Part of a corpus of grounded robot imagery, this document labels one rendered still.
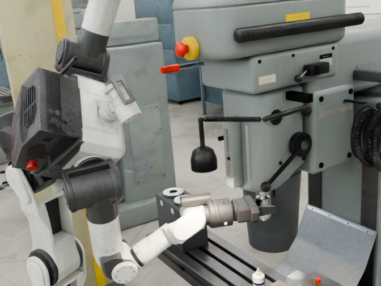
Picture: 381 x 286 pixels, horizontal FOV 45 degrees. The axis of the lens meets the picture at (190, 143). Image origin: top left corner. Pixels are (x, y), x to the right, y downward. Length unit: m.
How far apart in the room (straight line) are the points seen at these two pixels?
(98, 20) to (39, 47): 1.42
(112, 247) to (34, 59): 1.68
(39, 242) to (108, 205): 0.51
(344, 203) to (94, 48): 1.03
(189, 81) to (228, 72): 7.55
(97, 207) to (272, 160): 0.51
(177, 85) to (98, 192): 7.48
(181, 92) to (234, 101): 7.41
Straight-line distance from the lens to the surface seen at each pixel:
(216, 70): 1.33
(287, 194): 3.46
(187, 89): 8.82
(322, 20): 1.32
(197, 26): 1.21
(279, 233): 3.59
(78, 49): 1.48
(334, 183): 1.79
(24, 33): 2.84
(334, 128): 1.48
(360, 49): 1.54
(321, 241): 1.86
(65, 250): 1.75
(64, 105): 1.32
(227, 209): 1.44
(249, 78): 1.22
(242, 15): 1.17
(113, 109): 1.32
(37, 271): 1.75
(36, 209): 1.64
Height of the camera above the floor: 1.88
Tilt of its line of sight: 17 degrees down
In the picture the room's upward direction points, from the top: 5 degrees counter-clockwise
